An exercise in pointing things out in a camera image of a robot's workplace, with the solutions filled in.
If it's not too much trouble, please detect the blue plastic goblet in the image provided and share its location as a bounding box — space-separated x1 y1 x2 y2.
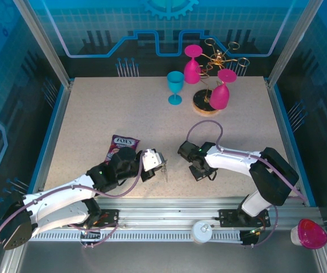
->
167 71 185 106

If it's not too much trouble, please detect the pink plastic goblet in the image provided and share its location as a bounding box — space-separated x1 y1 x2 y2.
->
183 44 204 85
209 69 237 110

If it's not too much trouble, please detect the pink lidded white cup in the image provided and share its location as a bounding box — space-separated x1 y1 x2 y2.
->
290 218 327 251

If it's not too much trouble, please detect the white slotted cable duct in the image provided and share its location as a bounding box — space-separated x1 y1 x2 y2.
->
26 231 244 242

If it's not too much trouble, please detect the aluminium side rail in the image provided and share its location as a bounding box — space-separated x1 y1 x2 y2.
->
29 81 74 206
264 79 309 206

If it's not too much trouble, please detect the gold wire glass rack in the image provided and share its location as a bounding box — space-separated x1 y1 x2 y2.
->
192 38 251 116

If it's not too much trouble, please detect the purple candy bag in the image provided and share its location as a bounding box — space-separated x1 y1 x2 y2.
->
105 134 140 164

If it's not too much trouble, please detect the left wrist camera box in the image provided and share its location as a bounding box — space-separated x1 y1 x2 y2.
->
141 148 165 173

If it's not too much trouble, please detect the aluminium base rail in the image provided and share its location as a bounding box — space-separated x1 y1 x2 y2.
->
18 197 323 231

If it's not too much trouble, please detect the aluminium frame post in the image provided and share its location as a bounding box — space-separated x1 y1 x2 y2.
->
267 0 317 88
12 0 74 86

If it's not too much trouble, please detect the grey metal keyring holder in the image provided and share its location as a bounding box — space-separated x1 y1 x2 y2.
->
160 160 170 183

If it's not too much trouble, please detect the white round knob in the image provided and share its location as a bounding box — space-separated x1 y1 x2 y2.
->
191 221 213 245

